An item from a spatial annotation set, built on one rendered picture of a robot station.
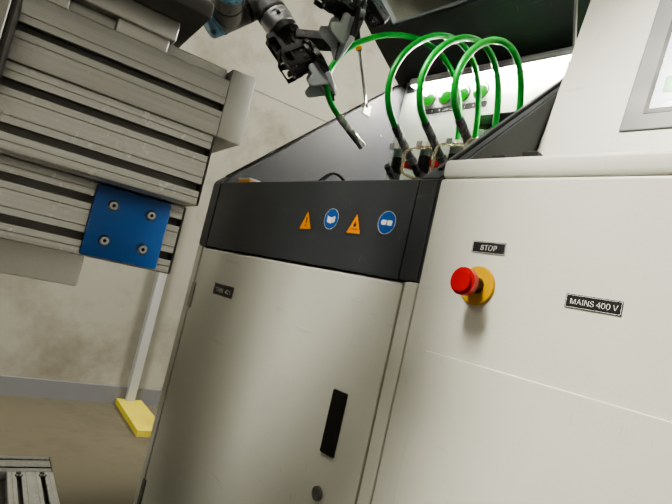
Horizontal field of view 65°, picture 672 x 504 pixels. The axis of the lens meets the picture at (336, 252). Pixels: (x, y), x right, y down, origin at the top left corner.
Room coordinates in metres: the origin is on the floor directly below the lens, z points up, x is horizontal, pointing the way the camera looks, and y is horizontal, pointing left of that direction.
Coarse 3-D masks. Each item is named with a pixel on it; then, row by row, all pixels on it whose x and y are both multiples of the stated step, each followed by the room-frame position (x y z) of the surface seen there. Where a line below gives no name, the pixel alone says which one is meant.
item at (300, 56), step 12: (288, 24) 1.20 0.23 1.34; (276, 36) 1.21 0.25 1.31; (288, 36) 1.23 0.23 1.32; (276, 48) 1.22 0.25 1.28; (288, 48) 1.19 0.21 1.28; (300, 48) 1.20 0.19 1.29; (276, 60) 1.24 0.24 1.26; (288, 60) 1.18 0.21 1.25; (300, 60) 1.19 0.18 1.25; (312, 60) 1.21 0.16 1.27; (288, 72) 1.23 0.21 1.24; (300, 72) 1.23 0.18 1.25
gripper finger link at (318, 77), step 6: (312, 66) 1.20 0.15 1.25; (318, 66) 1.20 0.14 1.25; (312, 72) 1.19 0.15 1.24; (318, 72) 1.20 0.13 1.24; (330, 72) 1.19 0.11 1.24; (312, 78) 1.19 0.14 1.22; (318, 78) 1.19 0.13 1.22; (324, 78) 1.19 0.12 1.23; (330, 78) 1.19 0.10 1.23; (312, 84) 1.19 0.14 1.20; (318, 84) 1.19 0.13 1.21; (324, 84) 1.20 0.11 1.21; (330, 84) 1.19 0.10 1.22; (330, 90) 1.21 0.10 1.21; (336, 90) 1.21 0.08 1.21
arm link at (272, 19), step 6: (276, 6) 1.20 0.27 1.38; (282, 6) 1.21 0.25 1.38; (270, 12) 1.20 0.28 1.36; (276, 12) 1.20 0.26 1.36; (282, 12) 1.20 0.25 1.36; (288, 12) 1.21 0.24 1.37; (264, 18) 1.21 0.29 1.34; (270, 18) 1.20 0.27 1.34; (276, 18) 1.20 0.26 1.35; (282, 18) 1.20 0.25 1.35; (288, 18) 1.21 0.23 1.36; (264, 24) 1.22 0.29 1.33; (270, 24) 1.21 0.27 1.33; (276, 24) 1.21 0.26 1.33; (270, 30) 1.22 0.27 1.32
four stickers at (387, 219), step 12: (312, 216) 0.98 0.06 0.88; (324, 216) 0.96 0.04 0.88; (336, 216) 0.93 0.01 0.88; (360, 216) 0.89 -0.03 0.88; (384, 216) 0.85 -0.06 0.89; (396, 216) 0.83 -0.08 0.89; (300, 228) 1.01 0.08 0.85; (324, 228) 0.95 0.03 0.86; (348, 228) 0.90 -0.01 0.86; (360, 228) 0.88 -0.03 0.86; (384, 228) 0.84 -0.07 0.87
